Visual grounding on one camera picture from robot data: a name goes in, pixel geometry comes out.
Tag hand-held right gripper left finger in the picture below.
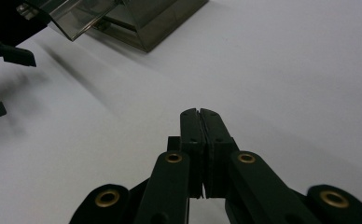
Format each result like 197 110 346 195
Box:
167 107 207 200

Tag smoky transparent drawer organizer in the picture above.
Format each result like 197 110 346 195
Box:
85 0 210 53

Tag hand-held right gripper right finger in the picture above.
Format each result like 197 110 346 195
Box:
200 107 240 200

